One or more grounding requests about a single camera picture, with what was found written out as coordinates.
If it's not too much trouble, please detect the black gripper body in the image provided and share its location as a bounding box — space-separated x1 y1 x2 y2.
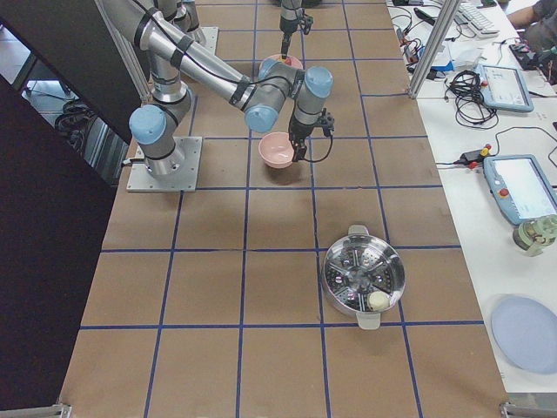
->
288 108 335 142
279 0 313 35

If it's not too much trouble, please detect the pink bowl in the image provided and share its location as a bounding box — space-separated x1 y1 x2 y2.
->
258 132 293 169

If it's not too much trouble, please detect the pink plate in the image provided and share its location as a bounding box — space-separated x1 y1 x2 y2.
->
267 53 304 70

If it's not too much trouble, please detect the blue plate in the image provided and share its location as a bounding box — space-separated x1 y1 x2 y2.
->
491 296 556 374

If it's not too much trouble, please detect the steel steamer pot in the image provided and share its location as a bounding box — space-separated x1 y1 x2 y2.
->
320 224 406 330

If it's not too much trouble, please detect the white steamed bun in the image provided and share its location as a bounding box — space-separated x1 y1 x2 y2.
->
367 291 391 312

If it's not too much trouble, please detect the black power adapter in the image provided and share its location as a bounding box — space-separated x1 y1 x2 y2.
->
460 150 483 165

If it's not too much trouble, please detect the white keyboard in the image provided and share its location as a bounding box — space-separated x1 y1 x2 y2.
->
454 2 500 38

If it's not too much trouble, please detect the far teach pendant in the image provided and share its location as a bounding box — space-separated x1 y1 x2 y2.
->
474 64 534 112

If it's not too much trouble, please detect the teach pendant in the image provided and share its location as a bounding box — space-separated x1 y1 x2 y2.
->
474 64 534 112
483 154 556 226

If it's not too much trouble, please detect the near teach pendant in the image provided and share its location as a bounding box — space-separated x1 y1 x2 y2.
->
483 154 556 226

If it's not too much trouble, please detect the black panel board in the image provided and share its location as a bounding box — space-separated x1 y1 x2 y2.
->
1 1 140 409

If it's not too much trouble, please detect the glass jar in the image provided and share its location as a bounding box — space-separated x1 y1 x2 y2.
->
513 214 556 256

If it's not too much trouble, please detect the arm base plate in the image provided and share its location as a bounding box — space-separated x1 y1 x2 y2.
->
126 137 203 192
198 26 219 55

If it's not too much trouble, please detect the aluminium frame post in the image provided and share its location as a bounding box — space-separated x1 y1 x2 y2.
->
408 0 460 99

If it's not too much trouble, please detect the black coiled cable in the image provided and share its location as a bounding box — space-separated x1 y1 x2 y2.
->
444 71 498 128

